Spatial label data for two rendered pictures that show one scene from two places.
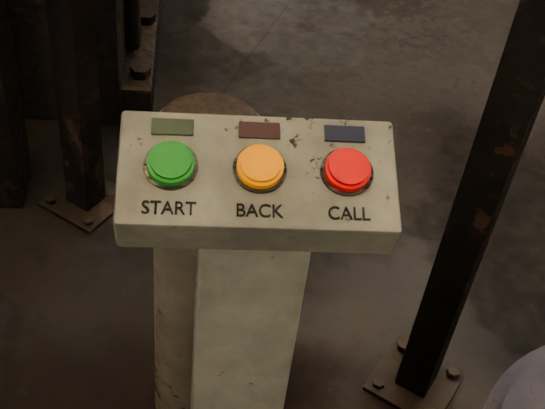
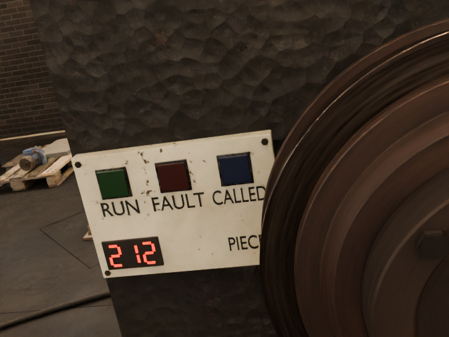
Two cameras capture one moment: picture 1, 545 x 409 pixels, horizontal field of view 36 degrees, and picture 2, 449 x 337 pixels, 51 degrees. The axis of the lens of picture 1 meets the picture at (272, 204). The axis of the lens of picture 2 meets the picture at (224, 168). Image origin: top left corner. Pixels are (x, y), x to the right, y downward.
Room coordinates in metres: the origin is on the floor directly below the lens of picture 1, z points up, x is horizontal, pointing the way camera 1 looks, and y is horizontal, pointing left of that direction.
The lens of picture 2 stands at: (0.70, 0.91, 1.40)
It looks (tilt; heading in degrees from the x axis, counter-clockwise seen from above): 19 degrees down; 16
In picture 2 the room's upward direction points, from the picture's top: 10 degrees counter-clockwise
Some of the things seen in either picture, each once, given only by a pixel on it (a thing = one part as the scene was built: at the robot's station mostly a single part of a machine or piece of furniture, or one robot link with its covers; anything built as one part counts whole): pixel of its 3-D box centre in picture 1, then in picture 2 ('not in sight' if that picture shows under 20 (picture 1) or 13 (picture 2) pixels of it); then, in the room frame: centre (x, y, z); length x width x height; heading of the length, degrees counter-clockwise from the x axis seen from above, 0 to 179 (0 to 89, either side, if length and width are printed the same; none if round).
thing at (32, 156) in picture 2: not in sight; (37, 156); (4.69, 4.01, 0.25); 0.40 x 0.24 x 0.22; 8
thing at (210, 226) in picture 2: not in sight; (182, 208); (1.24, 1.14, 1.15); 0.26 x 0.02 x 0.18; 98
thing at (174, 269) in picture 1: (202, 286); not in sight; (0.70, 0.08, 0.26); 0.12 x 0.12 x 0.52
